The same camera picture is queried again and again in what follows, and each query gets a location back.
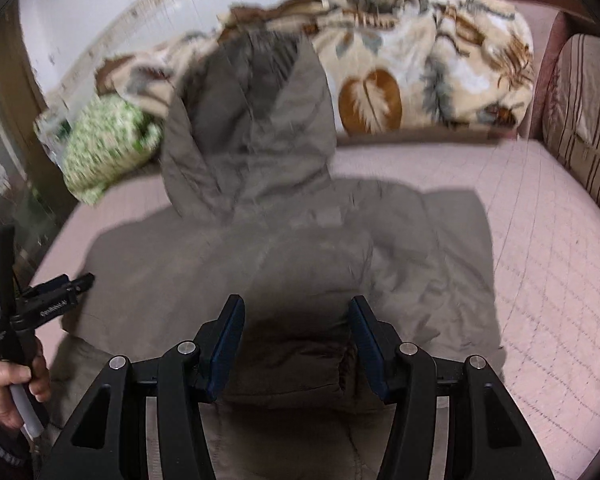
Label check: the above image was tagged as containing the person's left hand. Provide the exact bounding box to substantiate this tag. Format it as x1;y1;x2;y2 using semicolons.
0;337;52;431

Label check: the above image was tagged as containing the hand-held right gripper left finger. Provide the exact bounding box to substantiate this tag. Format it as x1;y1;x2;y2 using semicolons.
39;294;246;480

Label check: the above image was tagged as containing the green and white patterned pillow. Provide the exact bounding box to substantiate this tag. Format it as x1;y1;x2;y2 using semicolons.
61;94;164;206

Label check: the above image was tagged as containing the striped beige cushion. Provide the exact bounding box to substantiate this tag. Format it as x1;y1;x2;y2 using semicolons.
542;34;600;233

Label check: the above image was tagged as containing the clear plastic printed bag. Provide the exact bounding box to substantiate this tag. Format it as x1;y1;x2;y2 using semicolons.
33;104;83;171

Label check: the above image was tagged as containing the pink quilted bed cover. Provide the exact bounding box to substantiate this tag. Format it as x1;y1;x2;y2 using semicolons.
10;132;600;480

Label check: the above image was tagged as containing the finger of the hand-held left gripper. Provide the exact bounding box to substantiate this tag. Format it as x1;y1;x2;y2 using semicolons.
16;272;96;331

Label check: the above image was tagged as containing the leaf print fleece blanket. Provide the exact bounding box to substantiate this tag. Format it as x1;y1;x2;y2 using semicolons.
45;0;536;137

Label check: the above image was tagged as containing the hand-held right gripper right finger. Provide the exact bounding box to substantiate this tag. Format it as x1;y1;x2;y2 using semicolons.
348;295;556;480

